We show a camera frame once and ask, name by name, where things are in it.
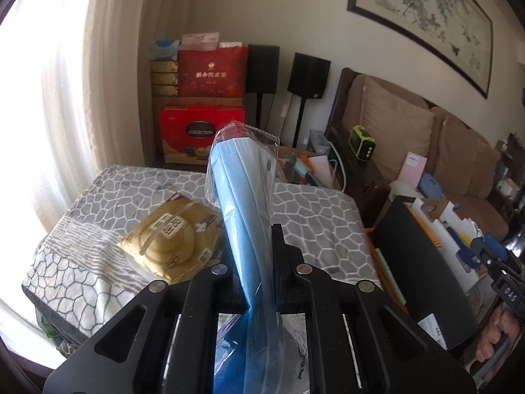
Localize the large brown cushion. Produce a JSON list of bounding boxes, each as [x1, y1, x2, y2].
[[342, 76, 435, 183]]

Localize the white dome lamp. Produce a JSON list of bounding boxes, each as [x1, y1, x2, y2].
[[388, 180, 417, 198]]

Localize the framed painting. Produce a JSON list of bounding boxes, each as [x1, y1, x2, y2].
[[346, 0, 494, 99]]

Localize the black board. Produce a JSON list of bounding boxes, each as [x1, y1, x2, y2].
[[371, 195, 480, 351]]

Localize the black speaker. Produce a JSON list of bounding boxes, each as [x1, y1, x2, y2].
[[246, 44, 280, 94], [287, 52, 331, 100]]

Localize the white cardboard box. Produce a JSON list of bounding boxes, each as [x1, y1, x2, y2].
[[404, 197, 489, 296]]

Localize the white paper sheet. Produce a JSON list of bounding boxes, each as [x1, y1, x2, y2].
[[307, 156, 337, 185]]

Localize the teal hair dryer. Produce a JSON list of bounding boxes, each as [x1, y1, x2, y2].
[[287, 157, 318, 185]]

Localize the person's right hand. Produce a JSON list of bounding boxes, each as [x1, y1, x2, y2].
[[476, 306, 519, 380]]

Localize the grey patterned blanket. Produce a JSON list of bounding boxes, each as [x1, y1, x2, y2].
[[21, 164, 366, 345]]

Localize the white pink box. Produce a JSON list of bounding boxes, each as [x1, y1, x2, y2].
[[180, 33, 218, 52]]

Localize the gold tissue pack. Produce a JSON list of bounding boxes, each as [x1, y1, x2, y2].
[[117, 193, 224, 285]]

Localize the grey plastic box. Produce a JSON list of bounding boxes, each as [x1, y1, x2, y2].
[[307, 129, 335, 152]]

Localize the red floral gift box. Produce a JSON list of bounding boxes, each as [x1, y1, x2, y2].
[[177, 46, 249, 98]]

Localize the cream curtain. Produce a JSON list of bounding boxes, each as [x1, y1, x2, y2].
[[0, 0, 198, 230]]

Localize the red collection gift box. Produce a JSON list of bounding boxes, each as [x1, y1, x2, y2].
[[159, 104, 247, 165]]

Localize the lime green black device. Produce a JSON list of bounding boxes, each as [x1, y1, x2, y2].
[[348, 125, 378, 160]]

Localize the brown sofa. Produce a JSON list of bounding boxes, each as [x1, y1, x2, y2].
[[324, 68, 525, 234]]

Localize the dark wooden cabinet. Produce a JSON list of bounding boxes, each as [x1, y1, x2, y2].
[[494, 131, 525, 222]]

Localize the light blue tissue box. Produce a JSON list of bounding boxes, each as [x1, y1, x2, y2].
[[150, 40, 181, 61]]

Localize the blue massager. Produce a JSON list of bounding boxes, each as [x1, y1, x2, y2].
[[418, 173, 446, 200]]

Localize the blue hang tag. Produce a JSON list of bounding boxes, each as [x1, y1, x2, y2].
[[448, 224, 472, 263]]

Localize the blue face mask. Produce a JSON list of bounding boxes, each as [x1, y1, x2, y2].
[[205, 121, 288, 394]]

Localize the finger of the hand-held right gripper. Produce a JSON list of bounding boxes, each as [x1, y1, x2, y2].
[[461, 252, 513, 292], [470, 233, 525, 280]]

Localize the open cardboard clutter box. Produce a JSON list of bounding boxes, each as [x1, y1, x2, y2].
[[277, 145, 345, 191]]

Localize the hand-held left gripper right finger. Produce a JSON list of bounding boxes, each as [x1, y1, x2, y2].
[[271, 223, 478, 394]]

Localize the black speaker stand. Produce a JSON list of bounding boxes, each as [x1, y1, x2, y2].
[[293, 92, 308, 146], [256, 92, 267, 130]]

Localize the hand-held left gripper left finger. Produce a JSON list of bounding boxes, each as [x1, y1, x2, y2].
[[43, 250, 247, 394]]

